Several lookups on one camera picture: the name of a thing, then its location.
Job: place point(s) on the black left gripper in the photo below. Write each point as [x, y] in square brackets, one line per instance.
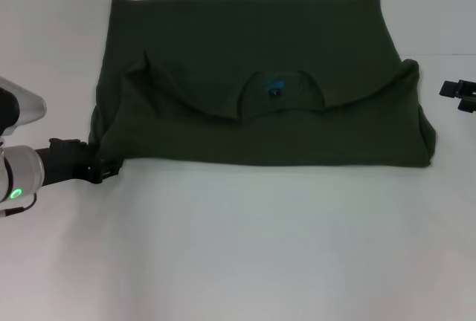
[63, 165]

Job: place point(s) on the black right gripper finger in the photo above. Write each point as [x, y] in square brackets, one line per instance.
[455, 88]
[468, 106]

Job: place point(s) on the dark green FREE! t-shirt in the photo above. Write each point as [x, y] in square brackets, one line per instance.
[260, 38]

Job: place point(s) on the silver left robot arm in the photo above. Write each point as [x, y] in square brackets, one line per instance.
[18, 174]

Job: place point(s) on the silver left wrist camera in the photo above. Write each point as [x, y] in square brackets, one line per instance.
[26, 107]

